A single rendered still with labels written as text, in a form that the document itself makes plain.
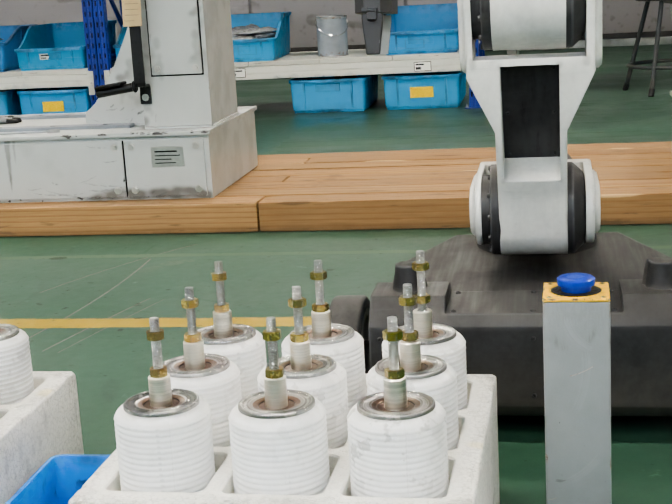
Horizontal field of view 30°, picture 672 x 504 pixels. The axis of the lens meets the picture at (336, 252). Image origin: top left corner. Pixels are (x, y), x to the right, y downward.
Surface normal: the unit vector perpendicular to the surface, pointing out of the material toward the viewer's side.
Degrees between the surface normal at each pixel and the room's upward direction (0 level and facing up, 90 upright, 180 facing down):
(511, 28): 122
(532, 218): 106
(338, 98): 93
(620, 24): 90
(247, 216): 90
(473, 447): 0
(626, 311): 45
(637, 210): 90
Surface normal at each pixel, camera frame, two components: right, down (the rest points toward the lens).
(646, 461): -0.05, -0.97
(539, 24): -0.11, 0.69
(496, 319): -0.15, -0.51
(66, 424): 0.99, -0.02
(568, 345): -0.18, 0.22
